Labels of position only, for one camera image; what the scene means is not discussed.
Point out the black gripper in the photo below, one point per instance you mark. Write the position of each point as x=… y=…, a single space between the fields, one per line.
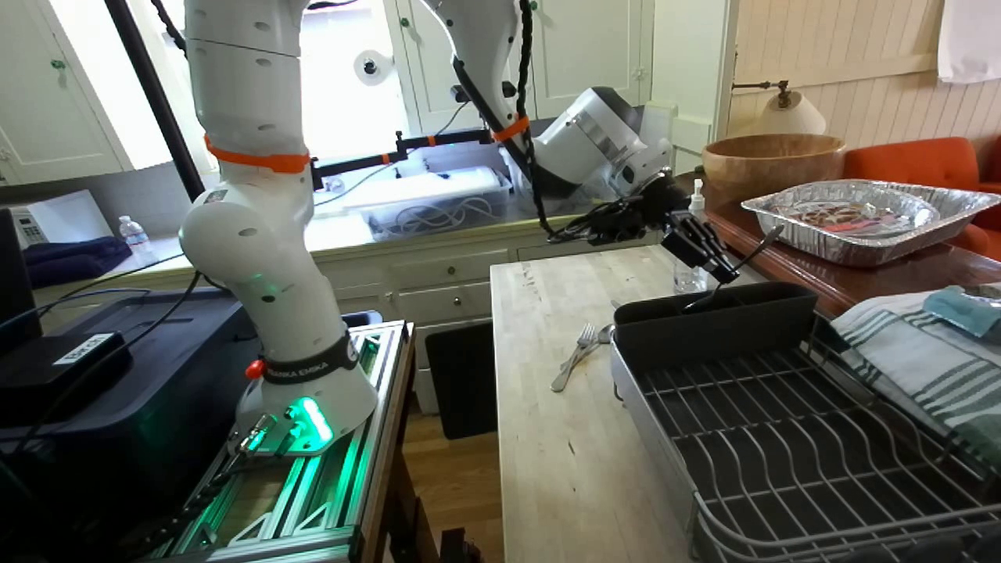
x=663 y=211

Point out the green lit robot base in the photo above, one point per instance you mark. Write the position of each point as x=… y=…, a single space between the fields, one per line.
x=312 y=509

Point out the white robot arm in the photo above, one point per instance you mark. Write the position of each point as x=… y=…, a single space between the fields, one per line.
x=247 y=229

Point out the grey dish rack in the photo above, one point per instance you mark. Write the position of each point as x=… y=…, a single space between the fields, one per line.
x=790 y=458

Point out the clear hand sanitizer bottle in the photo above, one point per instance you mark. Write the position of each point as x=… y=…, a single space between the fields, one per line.
x=694 y=198

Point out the large wooden bowl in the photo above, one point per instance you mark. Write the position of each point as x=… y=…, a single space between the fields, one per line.
x=760 y=163

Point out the grey utensil caddy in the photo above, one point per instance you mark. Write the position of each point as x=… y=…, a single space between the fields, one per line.
x=714 y=327

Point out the dark wooden side table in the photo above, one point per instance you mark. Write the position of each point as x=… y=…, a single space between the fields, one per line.
x=832 y=286

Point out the aluminium foil tray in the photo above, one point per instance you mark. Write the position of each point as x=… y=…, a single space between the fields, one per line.
x=866 y=223

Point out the striped folded towel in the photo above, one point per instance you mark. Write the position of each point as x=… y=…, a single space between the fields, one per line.
x=937 y=356

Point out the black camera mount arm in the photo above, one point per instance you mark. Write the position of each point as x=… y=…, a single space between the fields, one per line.
x=406 y=144

